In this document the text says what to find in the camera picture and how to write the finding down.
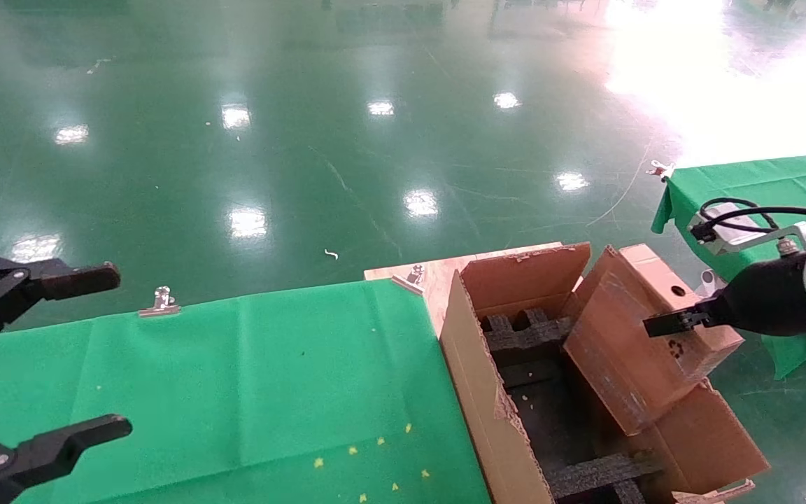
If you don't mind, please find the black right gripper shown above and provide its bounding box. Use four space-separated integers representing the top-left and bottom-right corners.
643 252 806 339

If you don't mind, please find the small brown cardboard box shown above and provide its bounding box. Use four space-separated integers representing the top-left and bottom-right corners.
563 244 745 436

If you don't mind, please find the black foam carton insert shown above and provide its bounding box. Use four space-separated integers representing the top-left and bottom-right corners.
481 308 663 504

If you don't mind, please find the large open cardboard carton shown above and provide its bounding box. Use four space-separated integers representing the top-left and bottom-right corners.
439 241 771 504

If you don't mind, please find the green tablecloth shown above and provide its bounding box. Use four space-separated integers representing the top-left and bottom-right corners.
0 279 491 504
651 150 806 380

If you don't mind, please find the silver camera bracket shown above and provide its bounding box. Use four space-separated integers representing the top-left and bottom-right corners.
688 202 806 256

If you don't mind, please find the thin black camera cable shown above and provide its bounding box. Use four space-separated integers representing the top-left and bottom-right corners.
698 198 806 235

